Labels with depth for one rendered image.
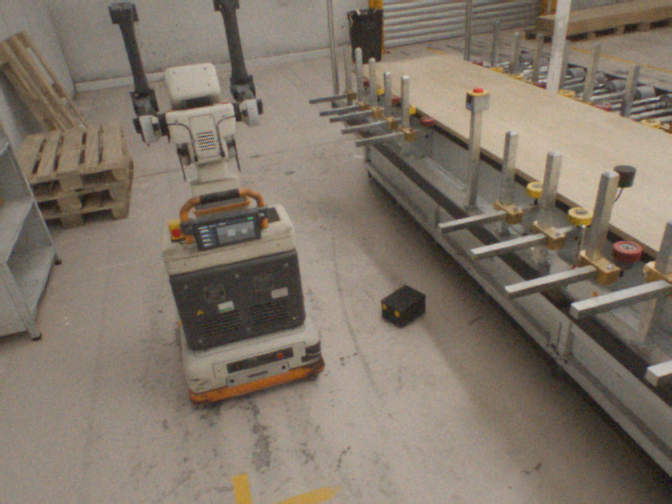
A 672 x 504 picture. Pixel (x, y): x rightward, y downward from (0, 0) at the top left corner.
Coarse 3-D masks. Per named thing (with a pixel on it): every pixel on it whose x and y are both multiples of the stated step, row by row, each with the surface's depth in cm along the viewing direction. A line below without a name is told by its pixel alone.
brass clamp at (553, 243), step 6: (534, 222) 196; (534, 228) 195; (540, 228) 192; (552, 228) 191; (534, 234) 196; (546, 234) 189; (552, 234) 187; (552, 240) 186; (558, 240) 186; (564, 240) 187; (546, 246) 190; (552, 246) 187; (558, 246) 187; (564, 246) 188
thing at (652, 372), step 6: (654, 366) 118; (660, 366) 117; (666, 366) 117; (648, 372) 117; (654, 372) 116; (660, 372) 116; (666, 372) 116; (648, 378) 118; (654, 378) 116; (660, 378) 116; (666, 378) 116; (654, 384) 116; (660, 384) 117
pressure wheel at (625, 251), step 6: (618, 246) 169; (624, 246) 169; (630, 246) 169; (636, 246) 168; (612, 252) 170; (618, 252) 167; (624, 252) 166; (630, 252) 165; (636, 252) 165; (618, 258) 168; (624, 258) 166; (630, 258) 166; (636, 258) 166
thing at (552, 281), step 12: (624, 264) 169; (552, 276) 166; (564, 276) 166; (576, 276) 166; (588, 276) 167; (504, 288) 164; (516, 288) 162; (528, 288) 162; (540, 288) 164; (552, 288) 166
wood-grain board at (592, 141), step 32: (384, 64) 412; (416, 64) 404; (448, 64) 396; (416, 96) 332; (448, 96) 326; (512, 96) 315; (544, 96) 310; (448, 128) 280; (512, 128) 269; (544, 128) 265; (576, 128) 262; (608, 128) 258; (640, 128) 254; (544, 160) 232; (576, 160) 229; (608, 160) 226; (640, 160) 224; (576, 192) 204; (640, 192) 200; (640, 224) 180
